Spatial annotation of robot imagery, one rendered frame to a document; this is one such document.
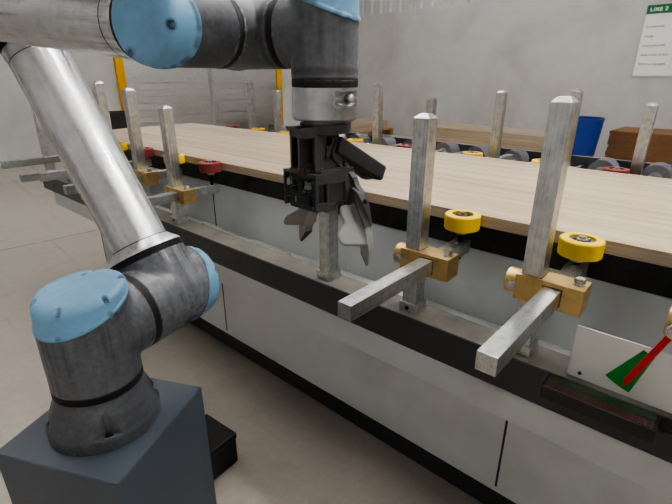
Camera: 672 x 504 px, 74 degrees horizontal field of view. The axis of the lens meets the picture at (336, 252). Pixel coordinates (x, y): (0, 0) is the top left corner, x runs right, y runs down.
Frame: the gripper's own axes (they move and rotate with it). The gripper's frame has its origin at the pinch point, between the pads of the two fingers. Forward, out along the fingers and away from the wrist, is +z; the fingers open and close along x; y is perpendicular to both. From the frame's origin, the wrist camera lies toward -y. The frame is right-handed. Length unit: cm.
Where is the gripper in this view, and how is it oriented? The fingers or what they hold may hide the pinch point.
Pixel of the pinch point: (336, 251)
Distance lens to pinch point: 71.3
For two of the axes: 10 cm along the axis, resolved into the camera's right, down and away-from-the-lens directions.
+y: -7.1, 2.6, -6.5
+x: 7.0, 2.6, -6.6
